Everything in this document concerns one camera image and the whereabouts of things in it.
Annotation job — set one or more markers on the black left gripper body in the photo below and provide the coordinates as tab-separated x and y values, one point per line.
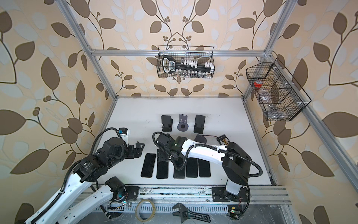
131	153

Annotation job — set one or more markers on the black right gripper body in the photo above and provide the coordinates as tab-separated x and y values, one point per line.
163	156

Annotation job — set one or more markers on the silver phone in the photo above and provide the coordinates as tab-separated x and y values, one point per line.
148	165

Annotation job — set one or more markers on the purple phone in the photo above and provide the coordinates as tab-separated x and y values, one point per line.
179	174

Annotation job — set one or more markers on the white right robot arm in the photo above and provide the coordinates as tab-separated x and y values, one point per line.
237	164

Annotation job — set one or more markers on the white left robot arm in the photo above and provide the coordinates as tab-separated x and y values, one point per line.
80	193

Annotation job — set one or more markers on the black flat phone stand left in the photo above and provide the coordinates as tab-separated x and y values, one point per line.
166	121

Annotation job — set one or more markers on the grey round phone stand back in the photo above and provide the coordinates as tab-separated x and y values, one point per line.
182	125

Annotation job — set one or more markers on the grey round stand front right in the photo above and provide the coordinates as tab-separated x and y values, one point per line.
200	139

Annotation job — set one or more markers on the black flat stand back right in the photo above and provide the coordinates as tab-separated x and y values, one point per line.
199	124

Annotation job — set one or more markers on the black charging board yellow plugs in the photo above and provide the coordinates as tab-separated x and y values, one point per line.
222	140

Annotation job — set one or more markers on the black adjustable wrench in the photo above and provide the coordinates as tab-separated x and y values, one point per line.
180	210

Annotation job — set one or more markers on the black socket set tool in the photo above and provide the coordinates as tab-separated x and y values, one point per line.
170	66

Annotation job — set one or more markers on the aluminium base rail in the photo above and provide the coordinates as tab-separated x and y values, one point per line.
200	198

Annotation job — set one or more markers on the black wire basket right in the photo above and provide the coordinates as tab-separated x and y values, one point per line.
281	96

